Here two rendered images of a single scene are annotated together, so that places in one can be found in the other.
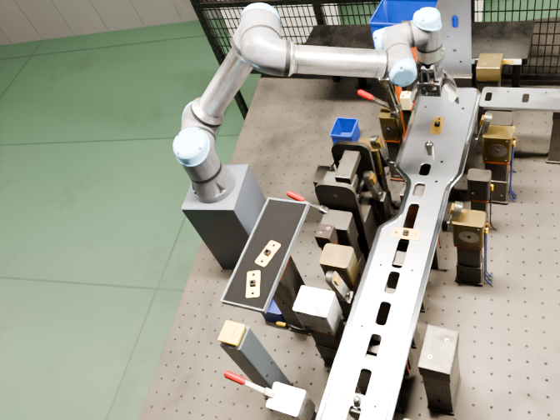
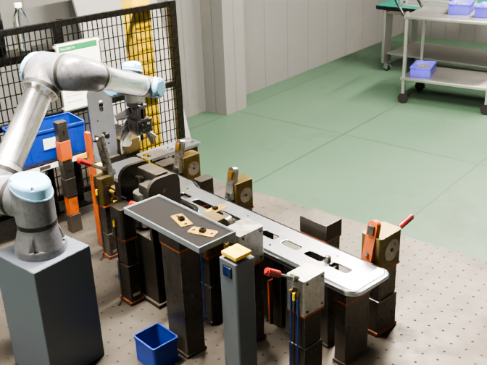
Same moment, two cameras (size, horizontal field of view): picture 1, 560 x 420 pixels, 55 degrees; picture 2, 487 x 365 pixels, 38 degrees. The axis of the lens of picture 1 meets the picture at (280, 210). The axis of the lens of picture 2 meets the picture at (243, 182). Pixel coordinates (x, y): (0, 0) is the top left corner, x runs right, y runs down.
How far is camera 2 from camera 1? 202 cm
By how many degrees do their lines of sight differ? 68
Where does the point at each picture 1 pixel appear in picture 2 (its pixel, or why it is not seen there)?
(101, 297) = not seen: outside the picture
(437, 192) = (198, 190)
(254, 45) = (80, 61)
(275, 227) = (159, 212)
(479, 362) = not seen: hidden behind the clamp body
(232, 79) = (38, 117)
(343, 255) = (213, 215)
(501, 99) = (156, 153)
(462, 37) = (107, 119)
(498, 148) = (194, 166)
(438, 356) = (326, 218)
